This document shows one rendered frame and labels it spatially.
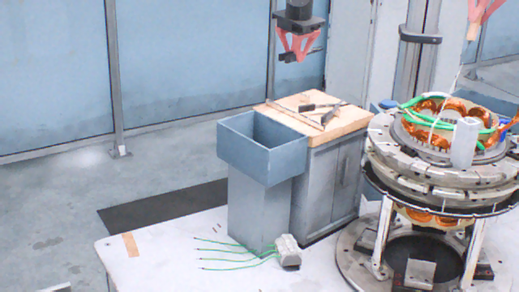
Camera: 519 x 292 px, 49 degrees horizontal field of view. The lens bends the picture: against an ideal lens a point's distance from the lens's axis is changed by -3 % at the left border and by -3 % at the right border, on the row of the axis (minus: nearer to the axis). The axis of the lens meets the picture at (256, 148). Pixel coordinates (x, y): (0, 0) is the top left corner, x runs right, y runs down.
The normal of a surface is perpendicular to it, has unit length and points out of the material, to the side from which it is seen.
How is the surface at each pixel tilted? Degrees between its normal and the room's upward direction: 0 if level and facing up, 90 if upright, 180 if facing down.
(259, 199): 90
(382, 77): 90
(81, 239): 0
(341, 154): 90
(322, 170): 90
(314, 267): 0
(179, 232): 0
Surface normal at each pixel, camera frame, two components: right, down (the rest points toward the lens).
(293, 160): 0.65, 0.36
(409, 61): -0.12, 0.45
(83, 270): 0.04, -0.89
